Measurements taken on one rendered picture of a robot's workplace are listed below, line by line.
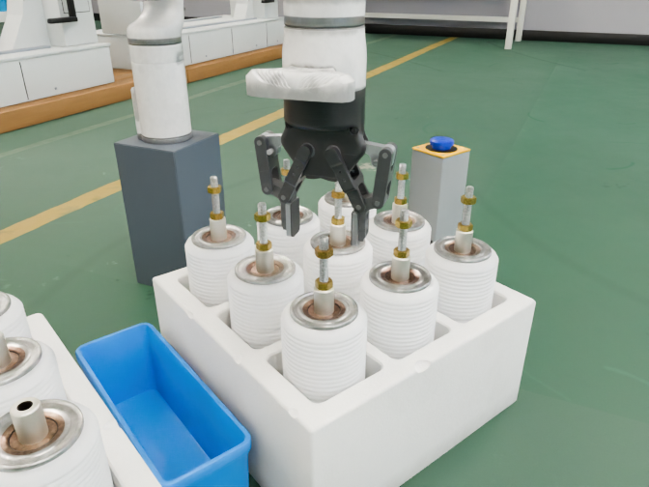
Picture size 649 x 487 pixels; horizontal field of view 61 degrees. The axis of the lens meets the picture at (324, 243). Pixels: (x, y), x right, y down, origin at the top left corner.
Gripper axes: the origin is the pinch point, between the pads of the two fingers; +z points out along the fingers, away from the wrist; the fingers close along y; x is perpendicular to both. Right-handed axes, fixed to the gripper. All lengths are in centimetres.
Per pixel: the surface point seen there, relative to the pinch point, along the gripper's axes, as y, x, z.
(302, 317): 1.6, 2.5, 9.8
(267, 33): 162, -340, 18
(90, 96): 171, -162, 29
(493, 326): -18.0, -14.1, 17.3
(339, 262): 2.1, -12.1, 10.6
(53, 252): 80, -38, 35
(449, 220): -8.4, -42.7, 16.0
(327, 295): -0.7, 0.9, 7.5
